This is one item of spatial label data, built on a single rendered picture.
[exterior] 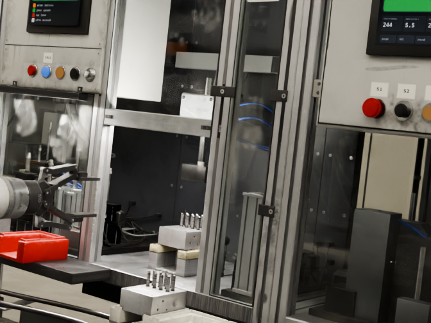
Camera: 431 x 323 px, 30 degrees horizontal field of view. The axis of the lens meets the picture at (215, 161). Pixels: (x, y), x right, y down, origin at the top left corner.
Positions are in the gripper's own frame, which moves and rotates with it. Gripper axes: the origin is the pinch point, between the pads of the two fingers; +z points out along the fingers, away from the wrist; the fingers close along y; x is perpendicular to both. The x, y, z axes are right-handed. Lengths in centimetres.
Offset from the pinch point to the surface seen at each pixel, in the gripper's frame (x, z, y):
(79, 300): 255, 253, -111
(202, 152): -0.9, 41.8, 12.2
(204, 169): -3.9, 39.4, 7.7
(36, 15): 46, 18, 46
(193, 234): -4.9, 36.4, -10.0
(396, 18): -65, 18, 46
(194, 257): -6.7, 35.4, -15.8
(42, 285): 302, 260, -111
